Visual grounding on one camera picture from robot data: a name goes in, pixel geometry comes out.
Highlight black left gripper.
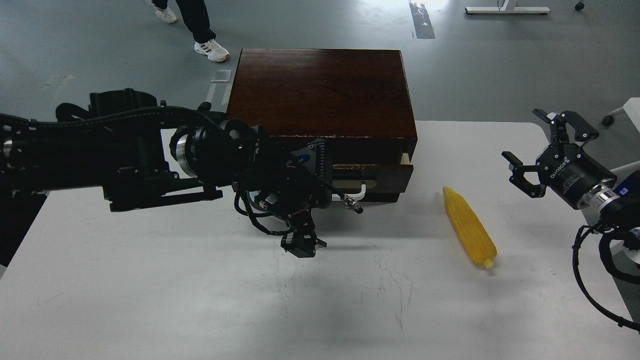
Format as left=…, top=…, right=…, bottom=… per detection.
left=260, top=138, right=334, bottom=258

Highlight wooden drawer with white handle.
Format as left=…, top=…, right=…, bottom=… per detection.
left=333, top=153, right=414, bottom=195

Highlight person's dark trouser legs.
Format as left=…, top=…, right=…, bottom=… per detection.
left=146, top=0, right=217, bottom=43

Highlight yellow corn cob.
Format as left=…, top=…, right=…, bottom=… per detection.
left=442, top=186, right=498, bottom=269

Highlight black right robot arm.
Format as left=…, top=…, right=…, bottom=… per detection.
left=502, top=108, right=639, bottom=331

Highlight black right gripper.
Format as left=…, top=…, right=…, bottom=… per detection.
left=501, top=108, right=617, bottom=210

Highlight dark wooden drawer cabinet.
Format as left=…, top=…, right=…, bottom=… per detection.
left=226, top=48, right=418, bottom=203

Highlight white desk leg base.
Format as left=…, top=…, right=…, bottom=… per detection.
left=464, top=0, right=551, bottom=15

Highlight white sneaker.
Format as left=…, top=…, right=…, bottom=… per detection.
left=154, top=6, right=178, bottom=24
left=193, top=39, right=231, bottom=64

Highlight white office chair base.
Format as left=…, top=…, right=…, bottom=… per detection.
left=601, top=97, right=640, bottom=171

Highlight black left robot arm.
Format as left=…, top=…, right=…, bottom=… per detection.
left=1, top=88, right=334, bottom=266

